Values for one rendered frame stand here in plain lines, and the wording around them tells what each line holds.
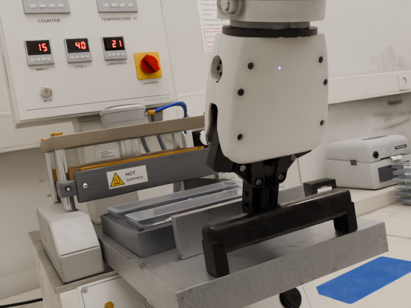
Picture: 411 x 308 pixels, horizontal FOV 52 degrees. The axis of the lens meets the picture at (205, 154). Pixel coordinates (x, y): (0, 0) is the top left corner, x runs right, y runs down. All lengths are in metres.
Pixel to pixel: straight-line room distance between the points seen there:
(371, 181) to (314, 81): 1.18
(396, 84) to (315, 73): 1.70
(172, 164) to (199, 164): 0.05
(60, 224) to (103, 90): 0.38
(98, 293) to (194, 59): 1.01
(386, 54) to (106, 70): 1.49
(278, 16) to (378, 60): 1.76
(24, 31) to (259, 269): 0.67
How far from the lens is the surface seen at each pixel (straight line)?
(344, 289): 0.87
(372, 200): 1.44
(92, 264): 0.55
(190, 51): 1.42
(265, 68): 0.32
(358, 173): 1.56
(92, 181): 0.63
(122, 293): 0.55
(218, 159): 0.35
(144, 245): 0.43
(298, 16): 0.32
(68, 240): 0.55
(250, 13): 0.31
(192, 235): 0.40
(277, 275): 0.37
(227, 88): 0.32
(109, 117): 0.72
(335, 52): 1.86
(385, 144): 1.56
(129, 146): 0.73
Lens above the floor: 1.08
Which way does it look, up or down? 3 degrees down
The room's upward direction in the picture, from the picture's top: 9 degrees counter-clockwise
